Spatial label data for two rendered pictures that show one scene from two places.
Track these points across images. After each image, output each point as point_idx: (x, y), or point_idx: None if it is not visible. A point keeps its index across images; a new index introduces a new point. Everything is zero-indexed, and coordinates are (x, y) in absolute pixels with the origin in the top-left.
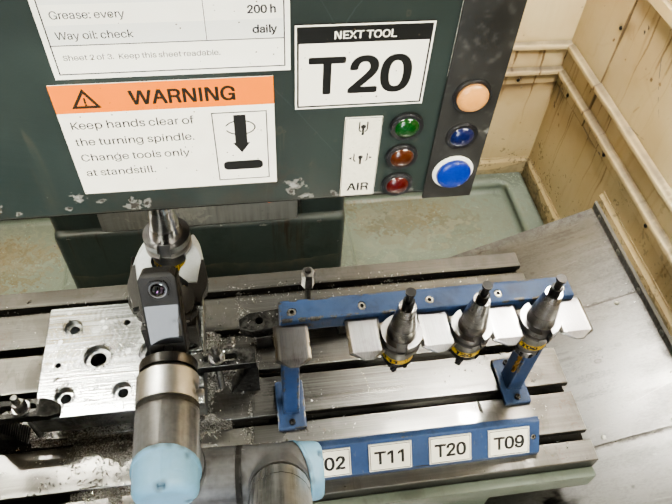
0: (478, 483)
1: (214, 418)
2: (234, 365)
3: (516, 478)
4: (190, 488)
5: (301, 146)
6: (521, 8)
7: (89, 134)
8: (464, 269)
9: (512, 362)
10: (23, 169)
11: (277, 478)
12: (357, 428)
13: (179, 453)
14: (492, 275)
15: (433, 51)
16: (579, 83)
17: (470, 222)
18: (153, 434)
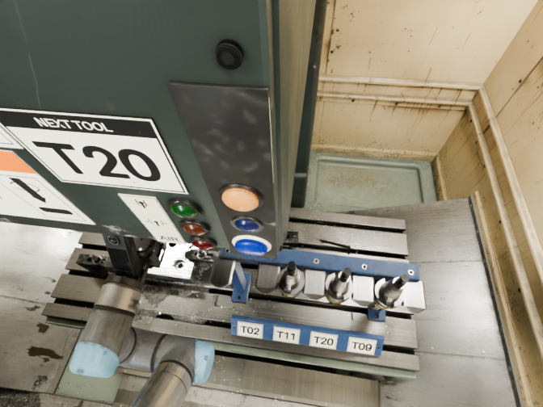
0: (338, 362)
1: (199, 284)
2: (210, 261)
3: (363, 366)
4: (101, 375)
5: (95, 207)
6: (263, 117)
7: None
8: (368, 224)
9: None
10: None
11: (162, 378)
12: (275, 310)
13: (99, 351)
14: (385, 232)
15: (172, 150)
16: (481, 115)
17: (390, 187)
18: (89, 333)
